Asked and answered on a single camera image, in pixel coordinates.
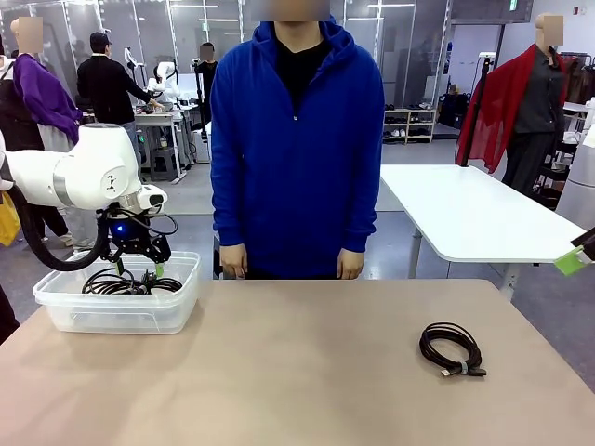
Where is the red shawl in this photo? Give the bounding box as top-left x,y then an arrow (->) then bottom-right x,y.
455,44 -> 566,174

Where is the person with black cap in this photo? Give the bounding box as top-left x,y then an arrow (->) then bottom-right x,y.
76,31 -> 165,126

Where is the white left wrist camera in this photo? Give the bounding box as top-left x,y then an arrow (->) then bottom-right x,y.
138,184 -> 168,211

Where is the person's right hand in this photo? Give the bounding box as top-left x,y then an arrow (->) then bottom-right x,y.
218,244 -> 250,280

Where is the mannequin in grey clothes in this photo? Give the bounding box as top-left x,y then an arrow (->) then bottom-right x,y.
501,13 -> 569,196

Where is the person in blue hoodie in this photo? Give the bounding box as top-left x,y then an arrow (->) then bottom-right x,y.
209,13 -> 386,281

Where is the black-haired person in black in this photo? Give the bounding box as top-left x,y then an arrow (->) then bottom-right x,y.
193,42 -> 219,131

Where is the yellow bag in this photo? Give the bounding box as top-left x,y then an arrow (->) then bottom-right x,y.
0,190 -> 22,247

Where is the person's left hand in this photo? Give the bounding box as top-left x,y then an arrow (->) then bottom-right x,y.
336,248 -> 364,281

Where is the grey workshop desk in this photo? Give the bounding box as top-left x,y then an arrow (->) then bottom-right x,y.
132,107 -> 196,183

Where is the wooden shoe rack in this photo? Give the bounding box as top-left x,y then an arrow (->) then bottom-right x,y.
383,107 -> 438,145

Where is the clear plastic storage bin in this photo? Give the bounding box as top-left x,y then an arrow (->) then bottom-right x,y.
33,249 -> 202,335

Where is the dark green stool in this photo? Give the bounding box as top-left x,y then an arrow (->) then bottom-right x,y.
212,234 -> 224,280

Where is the person's left forearm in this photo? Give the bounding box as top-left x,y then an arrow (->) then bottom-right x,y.
337,157 -> 385,255

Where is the black bag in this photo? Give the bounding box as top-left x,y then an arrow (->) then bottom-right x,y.
438,92 -> 471,131

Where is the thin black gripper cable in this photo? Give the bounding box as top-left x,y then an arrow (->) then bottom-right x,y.
139,211 -> 179,237

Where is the rack with brown garments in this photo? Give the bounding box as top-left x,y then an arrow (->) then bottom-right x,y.
557,51 -> 595,106

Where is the black left arm hose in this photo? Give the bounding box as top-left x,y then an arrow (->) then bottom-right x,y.
7,185 -> 113,273

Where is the person in black jacket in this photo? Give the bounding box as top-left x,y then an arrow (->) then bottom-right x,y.
0,44 -> 47,154

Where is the white table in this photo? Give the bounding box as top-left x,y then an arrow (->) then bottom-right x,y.
380,164 -> 588,301

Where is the person's right forearm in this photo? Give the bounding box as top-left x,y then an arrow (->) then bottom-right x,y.
211,157 -> 250,250

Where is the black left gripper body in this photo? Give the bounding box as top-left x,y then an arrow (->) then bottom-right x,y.
102,214 -> 157,255

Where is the grey plastic stool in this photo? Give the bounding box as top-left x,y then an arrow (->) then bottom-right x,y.
149,147 -> 180,183

